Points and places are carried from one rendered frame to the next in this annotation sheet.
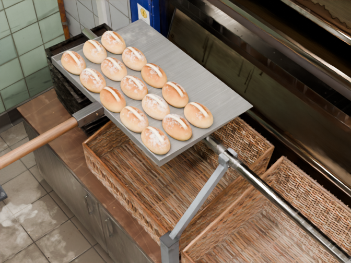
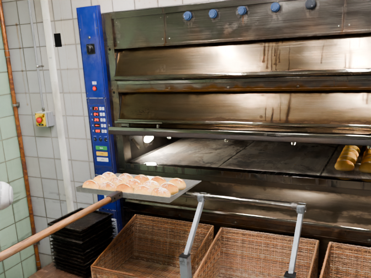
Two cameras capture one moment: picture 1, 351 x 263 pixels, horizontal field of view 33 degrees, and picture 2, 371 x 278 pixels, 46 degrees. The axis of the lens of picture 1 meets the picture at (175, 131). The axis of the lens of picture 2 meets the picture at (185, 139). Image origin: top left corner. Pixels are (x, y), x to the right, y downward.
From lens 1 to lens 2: 1.22 m
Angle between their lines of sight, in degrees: 42
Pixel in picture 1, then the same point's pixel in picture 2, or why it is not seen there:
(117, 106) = (130, 189)
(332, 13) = (226, 117)
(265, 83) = (197, 188)
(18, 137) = not seen: outside the picture
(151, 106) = (150, 184)
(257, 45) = (187, 167)
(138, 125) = (148, 191)
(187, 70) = not seen: hidden behind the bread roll
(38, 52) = (17, 269)
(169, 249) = (187, 261)
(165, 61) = not seen: hidden behind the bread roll
